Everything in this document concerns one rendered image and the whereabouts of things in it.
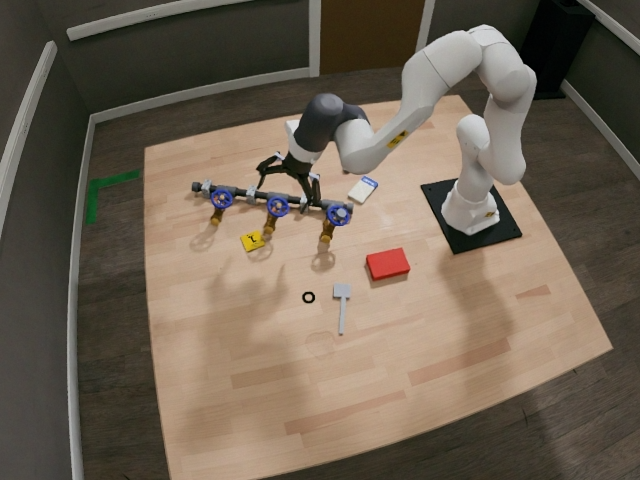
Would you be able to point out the red rectangular block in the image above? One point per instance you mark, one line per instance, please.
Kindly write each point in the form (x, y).
(387, 264)

